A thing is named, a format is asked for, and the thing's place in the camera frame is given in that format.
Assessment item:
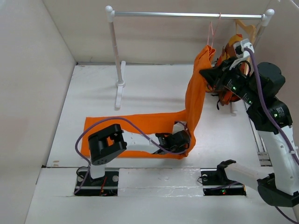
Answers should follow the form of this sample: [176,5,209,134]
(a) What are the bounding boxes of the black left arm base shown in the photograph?
[74,167,119,196]

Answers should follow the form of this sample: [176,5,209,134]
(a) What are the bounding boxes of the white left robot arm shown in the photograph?
[88,123,191,185]

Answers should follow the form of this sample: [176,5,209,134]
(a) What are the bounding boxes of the pink wire hanger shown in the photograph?
[207,13,221,48]

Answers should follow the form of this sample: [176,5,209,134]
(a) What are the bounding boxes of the orange camouflage garment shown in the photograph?
[206,34,243,106]

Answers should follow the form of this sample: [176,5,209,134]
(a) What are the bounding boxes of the white clothes rack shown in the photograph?
[105,6,275,110]

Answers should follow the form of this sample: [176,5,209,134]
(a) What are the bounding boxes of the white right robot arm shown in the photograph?
[199,58,299,208]

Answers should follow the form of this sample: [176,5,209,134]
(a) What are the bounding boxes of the orange trousers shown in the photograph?
[80,45,215,160]

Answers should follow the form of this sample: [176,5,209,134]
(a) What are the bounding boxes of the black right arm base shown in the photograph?
[197,168,247,196]

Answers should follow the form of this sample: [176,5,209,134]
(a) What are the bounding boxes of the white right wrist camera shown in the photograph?
[229,39,254,70]

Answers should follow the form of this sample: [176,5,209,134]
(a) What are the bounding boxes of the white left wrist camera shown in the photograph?
[172,121,188,134]

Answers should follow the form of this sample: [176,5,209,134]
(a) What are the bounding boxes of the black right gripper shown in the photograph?
[199,56,260,105]

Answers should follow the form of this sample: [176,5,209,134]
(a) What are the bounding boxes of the wooden hanger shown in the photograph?
[235,19,257,77]

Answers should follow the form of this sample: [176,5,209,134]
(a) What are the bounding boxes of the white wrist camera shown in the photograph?
[229,39,254,70]
[172,121,188,134]

